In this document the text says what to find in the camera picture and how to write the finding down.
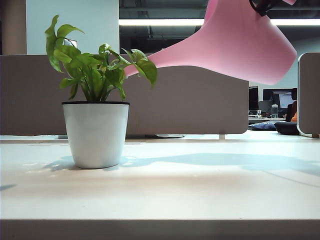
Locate black monitor with lit screen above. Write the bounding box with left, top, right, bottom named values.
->
left=262, top=88, right=298, bottom=116

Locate grey rounded divider panel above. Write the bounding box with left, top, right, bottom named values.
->
left=0, top=53, right=250, bottom=137

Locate black computer monitor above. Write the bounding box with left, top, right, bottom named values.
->
left=248, top=86, right=260, bottom=116

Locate grey flat stand base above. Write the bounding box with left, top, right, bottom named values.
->
left=144, top=134, right=185, bottom=139

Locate blue patterned bag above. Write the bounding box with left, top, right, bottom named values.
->
left=248, top=121, right=277, bottom=131

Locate green plant in white pot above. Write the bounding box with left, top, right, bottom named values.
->
left=44, top=14, right=158, bottom=170

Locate black soft bag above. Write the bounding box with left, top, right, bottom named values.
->
left=274, top=121, right=300, bottom=136

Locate long white ceiling light strip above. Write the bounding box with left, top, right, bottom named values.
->
left=118, top=18, right=320, bottom=27

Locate seated person in orange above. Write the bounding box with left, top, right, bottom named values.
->
left=285, top=99, right=299, bottom=123

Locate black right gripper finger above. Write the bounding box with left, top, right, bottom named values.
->
left=249, top=0, right=276, bottom=18

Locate grey panel at right edge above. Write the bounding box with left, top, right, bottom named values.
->
left=297, top=52, right=320, bottom=139

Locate pink plastic watering can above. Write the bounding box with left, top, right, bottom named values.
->
left=124, top=0, right=298, bottom=86

